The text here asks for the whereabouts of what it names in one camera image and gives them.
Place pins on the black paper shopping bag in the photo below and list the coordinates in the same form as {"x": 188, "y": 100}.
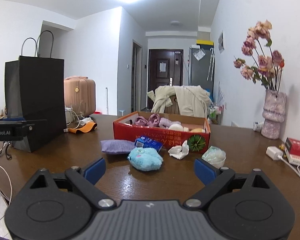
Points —
{"x": 34, "y": 92}

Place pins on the white flat box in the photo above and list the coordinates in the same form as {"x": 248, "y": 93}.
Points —
{"x": 293, "y": 159}

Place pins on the red cardboard box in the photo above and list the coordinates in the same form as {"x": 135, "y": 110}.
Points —
{"x": 124, "y": 129}

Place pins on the iridescent plastic bag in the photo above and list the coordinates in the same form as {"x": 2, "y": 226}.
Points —
{"x": 214, "y": 156}

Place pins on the yellow box on refrigerator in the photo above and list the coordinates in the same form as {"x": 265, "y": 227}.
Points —
{"x": 204, "y": 42}

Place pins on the dark brown entrance door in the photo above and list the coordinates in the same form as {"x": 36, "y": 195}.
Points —
{"x": 165, "y": 67}

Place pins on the pink hard-shell suitcase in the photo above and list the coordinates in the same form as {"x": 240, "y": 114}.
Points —
{"x": 80, "y": 95}

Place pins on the brown wooden chair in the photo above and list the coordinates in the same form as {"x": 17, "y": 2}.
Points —
{"x": 173, "y": 107}

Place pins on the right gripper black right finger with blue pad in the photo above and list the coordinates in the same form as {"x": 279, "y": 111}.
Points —
{"x": 216, "y": 183}

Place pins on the pink satin scrunchie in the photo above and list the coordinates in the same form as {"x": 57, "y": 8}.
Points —
{"x": 152, "y": 121}

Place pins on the grey refrigerator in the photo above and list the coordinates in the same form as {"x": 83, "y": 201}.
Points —
{"x": 200, "y": 66}

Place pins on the white plush toy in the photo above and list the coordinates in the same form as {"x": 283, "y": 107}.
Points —
{"x": 176, "y": 127}

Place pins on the beige jacket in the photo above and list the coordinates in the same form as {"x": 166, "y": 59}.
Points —
{"x": 192, "y": 100}

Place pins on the yellow knitted plush toy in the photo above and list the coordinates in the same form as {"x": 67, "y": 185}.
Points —
{"x": 198, "y": 130}

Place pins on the purple fabric sachet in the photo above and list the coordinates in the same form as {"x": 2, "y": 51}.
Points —
{"x": 115, "y": 147}

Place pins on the light blue plush toy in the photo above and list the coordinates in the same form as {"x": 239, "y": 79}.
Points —
{"x": 145, "y": 159}

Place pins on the lilac knitted sock roll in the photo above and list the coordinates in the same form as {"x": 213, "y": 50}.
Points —
{"x": 166, "y": 123}

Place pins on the dried pink flower bouquet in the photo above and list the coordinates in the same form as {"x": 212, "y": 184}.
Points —
{"x": 268, "y": 64}

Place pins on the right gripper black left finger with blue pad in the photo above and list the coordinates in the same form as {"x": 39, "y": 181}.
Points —
{"x": 83, "y": 181}

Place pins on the orange cloth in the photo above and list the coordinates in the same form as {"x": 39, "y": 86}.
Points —
{"x": 88, "y": 127}

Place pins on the pink textured vase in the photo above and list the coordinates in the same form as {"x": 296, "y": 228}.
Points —
{"x": 274, "y": 111}

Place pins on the white charger bundle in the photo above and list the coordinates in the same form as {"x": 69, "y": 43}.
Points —
{"x": 75, "y": 120}

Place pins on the white power adapter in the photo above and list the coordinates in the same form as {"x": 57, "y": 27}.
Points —
{"x": 274, "y": 153}

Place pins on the red cigarette box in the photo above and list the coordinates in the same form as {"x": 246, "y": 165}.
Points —
{"x": 293, "y": 146}

